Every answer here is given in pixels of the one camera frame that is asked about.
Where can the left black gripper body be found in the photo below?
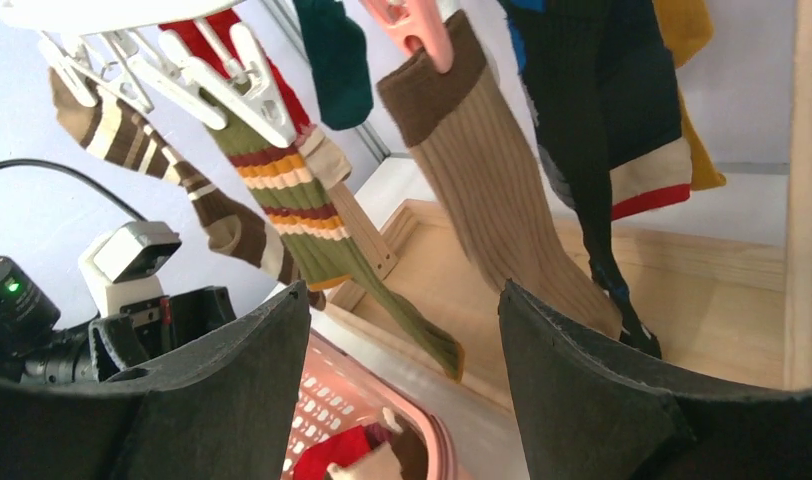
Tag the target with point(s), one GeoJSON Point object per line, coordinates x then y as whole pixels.
{"type": "Point", "coordinates": [148, 329]}

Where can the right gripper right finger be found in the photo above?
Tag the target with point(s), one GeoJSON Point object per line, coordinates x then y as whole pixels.
{"type": "Point", "coordinates": [590, 407]}

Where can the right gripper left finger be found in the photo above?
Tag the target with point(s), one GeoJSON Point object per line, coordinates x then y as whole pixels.
{"type": "Point", "coordinates": [219, 407]}

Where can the pink plastic laundry basket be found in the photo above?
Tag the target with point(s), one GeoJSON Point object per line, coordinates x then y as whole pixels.
{"type": "Point", "coordinates": [337, 393]}

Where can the white sock front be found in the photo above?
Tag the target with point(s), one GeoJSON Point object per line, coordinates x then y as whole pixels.
{"type": "Point", "coordinates": [382, 461]}

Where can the white plastic clip hanger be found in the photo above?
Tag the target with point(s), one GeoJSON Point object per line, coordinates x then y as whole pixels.
{"type": "Point", "coordinates": [100, 42]}

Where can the beige brown ribbed sock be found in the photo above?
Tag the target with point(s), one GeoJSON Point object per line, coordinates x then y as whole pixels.
{"type": "Point", "coordinates": [470, 148]}

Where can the black patterned sock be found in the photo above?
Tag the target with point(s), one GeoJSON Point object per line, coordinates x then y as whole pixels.
{"type": "Point", "coordinates": [558, 44]}

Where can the red fuzzy sock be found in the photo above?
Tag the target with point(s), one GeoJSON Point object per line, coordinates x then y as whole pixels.
{"type": "Point", "coordinates": [343, 450]}
{"type": "Point", "coordinates": [230, 48]}

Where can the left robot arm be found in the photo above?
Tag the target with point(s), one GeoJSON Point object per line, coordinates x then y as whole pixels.
{"type": "Point", "coordinates": [33, 351]}

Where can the brown striped sock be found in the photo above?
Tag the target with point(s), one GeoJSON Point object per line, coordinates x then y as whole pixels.
{"type": "Point", "coordinates": [115, 134]}

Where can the olive striped sock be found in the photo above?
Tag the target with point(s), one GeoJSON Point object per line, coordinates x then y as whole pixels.
{"type": "Point", "coordinates": [305, 218]}

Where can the navy lettered sock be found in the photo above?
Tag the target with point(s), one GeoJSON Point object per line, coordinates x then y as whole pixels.
{"type": "Point", "coordinates": [650, 165]}

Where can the dark green reindeer sock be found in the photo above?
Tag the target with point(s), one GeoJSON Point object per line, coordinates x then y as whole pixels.
{"type": "Point", "coordinates": [337, 53]}

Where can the mustard yellow sock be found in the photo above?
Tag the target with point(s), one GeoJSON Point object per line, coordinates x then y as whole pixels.
{"type": "Point", "coordinates": [687, 28]}

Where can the pink plastic clothespin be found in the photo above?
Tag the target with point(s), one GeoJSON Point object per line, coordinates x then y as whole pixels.
{"type": "Point", "coordinates": [415, 25]}

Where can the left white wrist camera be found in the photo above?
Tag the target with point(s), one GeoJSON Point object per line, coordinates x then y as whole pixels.
{"type": "Point", "coordinates": [120, 267]}

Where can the wooden hanger rack frame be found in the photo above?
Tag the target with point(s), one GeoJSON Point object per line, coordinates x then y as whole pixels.
{"type": "Point", "coordinates": [725, 281]}

